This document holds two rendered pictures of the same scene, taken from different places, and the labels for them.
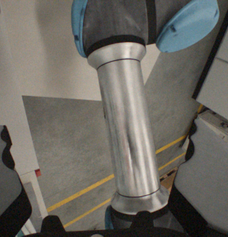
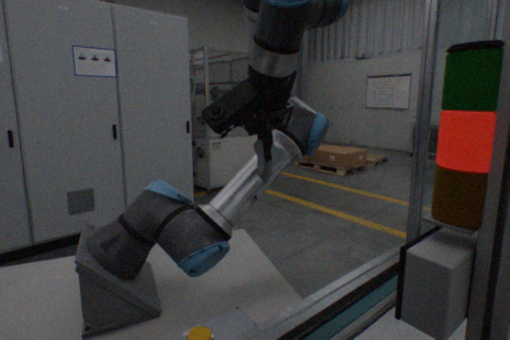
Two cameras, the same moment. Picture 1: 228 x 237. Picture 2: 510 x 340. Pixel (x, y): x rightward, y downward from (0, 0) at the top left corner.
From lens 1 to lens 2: 0.52 m
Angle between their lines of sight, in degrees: 31
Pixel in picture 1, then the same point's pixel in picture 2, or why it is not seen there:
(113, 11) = (190, 231)
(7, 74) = not seen: hidden behind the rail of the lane
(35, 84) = (286, 299)
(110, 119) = (253, 189)
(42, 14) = not seen: hidden behind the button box
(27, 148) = not seen: hidden behind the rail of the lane
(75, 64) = (243, 284)
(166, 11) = (171, 204)
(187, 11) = (167, 191)
